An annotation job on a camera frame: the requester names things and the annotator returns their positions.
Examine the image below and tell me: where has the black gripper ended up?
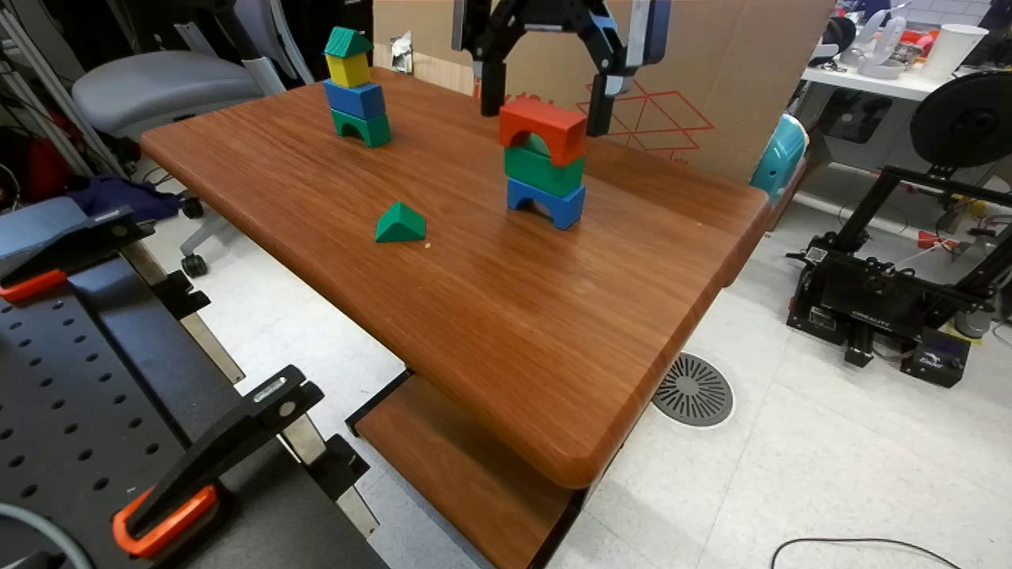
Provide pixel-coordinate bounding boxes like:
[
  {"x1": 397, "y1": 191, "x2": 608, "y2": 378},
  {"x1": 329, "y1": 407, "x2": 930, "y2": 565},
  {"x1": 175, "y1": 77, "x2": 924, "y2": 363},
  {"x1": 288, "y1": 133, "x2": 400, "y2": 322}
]
[{"x1": 458, "y1": 0, "x2": 636, "y2": 138}]

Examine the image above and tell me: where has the orange arch block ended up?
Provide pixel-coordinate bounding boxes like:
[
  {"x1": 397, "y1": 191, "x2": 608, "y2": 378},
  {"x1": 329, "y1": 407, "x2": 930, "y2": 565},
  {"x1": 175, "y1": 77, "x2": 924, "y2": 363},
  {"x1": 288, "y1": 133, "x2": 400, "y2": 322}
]
[{"x1": 495, "y1": 92, "x2": 593, "y2": 171}]

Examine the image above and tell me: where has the green arch block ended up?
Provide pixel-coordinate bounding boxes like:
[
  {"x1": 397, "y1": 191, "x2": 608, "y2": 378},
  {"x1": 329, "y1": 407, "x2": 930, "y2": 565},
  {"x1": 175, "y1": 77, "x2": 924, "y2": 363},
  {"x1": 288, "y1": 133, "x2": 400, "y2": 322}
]
[
  {"x1": 329, "y1": 106, "x2": 397, "y2": 153},
  {"x1": 500, "y1": 133, "x2": 589, "y2": 203}
]

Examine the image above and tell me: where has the blue arch block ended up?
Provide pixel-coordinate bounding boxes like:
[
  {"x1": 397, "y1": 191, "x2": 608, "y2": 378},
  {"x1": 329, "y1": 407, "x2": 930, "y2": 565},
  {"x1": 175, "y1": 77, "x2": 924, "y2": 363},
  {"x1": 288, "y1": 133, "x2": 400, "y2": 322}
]
[{"x1": 502, "y1": 174, "x2": 593, "y2": 233}]

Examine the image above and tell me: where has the blue rectangular block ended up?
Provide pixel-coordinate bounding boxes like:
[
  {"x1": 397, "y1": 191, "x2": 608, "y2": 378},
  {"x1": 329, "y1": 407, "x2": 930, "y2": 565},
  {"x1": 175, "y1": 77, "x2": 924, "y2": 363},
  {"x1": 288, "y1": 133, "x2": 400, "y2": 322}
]
[{"x1": 320, "y1": 77, "x2": 388, "y2": 125}]

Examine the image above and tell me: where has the green wedge block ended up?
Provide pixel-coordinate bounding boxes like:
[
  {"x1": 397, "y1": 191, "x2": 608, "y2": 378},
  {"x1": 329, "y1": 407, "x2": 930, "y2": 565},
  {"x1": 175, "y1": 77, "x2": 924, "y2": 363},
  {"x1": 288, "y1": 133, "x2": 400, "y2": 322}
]
[{"x1": 370, "y1": 201, "x2": 435, "y2": 246}]

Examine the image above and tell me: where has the yellow cube block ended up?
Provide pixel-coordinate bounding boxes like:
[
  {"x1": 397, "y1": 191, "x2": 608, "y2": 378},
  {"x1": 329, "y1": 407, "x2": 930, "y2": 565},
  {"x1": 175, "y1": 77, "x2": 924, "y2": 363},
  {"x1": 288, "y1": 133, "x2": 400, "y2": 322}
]
[{"x1": 324, "y1": 51, "x2": 375, "y2": 92}]

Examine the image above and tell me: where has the green roof block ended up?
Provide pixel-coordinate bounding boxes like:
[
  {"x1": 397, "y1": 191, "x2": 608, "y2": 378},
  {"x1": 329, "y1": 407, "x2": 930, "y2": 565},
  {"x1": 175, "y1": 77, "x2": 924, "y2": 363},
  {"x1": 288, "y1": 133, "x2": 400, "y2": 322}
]
[{"x1": 320, "y1": 23, "x2": 374, "y2": 63}]

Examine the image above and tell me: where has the large cardboard box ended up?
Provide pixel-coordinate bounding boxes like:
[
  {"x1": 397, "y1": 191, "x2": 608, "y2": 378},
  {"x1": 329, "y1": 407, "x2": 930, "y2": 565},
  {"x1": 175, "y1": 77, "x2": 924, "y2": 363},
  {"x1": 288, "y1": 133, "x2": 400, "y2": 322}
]
[{"x1": 368, "y1": 0, "x2": 838, "y2": 191}]

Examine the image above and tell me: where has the teal white round object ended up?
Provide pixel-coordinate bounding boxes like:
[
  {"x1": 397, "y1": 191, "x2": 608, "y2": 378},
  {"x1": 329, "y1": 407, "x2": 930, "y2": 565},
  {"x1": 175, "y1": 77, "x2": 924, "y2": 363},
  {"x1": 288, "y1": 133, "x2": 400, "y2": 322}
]
[{"x1": 748, "y1": 108, "x2": 813, "y2": 205}]

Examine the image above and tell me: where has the round floor drain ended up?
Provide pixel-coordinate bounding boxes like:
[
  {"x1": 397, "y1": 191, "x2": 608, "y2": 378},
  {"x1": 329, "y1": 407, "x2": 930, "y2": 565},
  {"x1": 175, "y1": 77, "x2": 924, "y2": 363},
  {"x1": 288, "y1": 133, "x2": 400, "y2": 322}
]
[{"x1": 650, "y1": 351, "x2": 739, "y2": 430}]

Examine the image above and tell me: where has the white desk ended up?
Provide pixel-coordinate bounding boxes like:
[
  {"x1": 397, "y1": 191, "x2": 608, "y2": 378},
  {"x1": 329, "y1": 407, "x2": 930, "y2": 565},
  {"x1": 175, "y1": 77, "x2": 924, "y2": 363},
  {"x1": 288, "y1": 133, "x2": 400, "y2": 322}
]
[{"x1": 798, "y1": 15, "x2": 989, "y2": 106}]

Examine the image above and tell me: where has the black 3D printer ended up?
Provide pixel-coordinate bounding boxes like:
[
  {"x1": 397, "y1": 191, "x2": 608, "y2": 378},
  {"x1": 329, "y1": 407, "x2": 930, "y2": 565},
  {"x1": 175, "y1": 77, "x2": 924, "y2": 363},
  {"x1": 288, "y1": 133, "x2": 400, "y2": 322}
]
[{"x1": 781, "y1": 154, "x2": 1012, "y2": 395}]

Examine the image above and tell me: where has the wooden lower table shelf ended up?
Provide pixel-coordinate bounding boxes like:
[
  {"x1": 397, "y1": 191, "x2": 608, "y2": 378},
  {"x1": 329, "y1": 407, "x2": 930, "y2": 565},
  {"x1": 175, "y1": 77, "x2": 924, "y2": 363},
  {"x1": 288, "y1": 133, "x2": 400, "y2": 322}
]
[{"x1": 352, "y1": 373, "x2": 578, "y2": 569}]

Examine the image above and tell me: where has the grey office chair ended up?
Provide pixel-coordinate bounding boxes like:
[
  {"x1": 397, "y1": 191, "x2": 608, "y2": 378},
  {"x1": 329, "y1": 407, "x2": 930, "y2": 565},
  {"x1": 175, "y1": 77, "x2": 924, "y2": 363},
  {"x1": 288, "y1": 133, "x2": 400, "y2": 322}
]
[{"x1": 69, "y1": 0, "x2": 320, "y2": 281}]

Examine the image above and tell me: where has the black filament spool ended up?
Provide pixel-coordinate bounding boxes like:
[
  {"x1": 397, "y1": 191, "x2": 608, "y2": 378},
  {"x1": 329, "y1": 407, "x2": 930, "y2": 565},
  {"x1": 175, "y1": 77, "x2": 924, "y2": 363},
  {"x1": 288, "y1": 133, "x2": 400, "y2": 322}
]
[{"x1": 907, "y1": 66, "x2": 1012, "y2": 174}]

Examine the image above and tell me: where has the blue purple cloth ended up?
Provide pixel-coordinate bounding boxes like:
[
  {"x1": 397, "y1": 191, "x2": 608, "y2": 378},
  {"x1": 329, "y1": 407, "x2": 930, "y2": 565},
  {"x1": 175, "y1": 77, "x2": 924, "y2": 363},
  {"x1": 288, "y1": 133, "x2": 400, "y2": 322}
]
[{"x1": 69, "y1": 171, "x2": 183, "y2": 226}]

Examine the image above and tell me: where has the grey wrist camera housing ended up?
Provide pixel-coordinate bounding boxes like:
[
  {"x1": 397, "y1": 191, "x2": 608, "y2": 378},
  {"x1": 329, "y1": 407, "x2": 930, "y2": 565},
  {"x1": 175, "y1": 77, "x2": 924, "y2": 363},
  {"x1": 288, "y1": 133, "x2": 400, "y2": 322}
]
[{"x1": 625, "y1": 0, "x2": 675, "y2": 69}]

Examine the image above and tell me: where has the black clamp orange handle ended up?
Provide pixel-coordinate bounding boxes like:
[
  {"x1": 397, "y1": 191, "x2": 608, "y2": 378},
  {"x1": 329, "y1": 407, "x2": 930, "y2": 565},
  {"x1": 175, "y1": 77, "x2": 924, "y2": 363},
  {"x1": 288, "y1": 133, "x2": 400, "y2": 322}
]
[
  {"x1": 0, "y1": 266, "x2": 69, "y2": 309},
  {"x1": 107, "y1": 363, "x2": 326, "y2": 564}
]

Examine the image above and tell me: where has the black floor cable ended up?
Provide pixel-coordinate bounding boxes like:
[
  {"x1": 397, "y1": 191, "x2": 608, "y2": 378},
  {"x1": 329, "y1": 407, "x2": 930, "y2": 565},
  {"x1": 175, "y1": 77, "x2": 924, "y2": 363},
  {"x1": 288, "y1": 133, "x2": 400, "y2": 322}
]
[{"x1": 764, "y1": 533, "x2": 965, "y2": 569}]

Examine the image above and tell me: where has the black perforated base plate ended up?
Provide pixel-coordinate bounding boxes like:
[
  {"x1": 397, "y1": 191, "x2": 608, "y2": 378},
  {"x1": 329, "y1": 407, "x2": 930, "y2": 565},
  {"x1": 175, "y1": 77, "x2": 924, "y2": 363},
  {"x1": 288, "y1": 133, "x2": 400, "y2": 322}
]
[{"x1": 0, "y1": 258, "x2": 388, "y2": 569}]

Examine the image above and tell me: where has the grey coiled cable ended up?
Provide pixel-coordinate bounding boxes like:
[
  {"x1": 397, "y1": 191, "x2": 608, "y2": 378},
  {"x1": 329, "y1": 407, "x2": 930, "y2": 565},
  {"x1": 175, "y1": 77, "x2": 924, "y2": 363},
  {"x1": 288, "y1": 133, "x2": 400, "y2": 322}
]
[{"x1": 0, "y1": 499, "x2": 102, "y2": 569}]

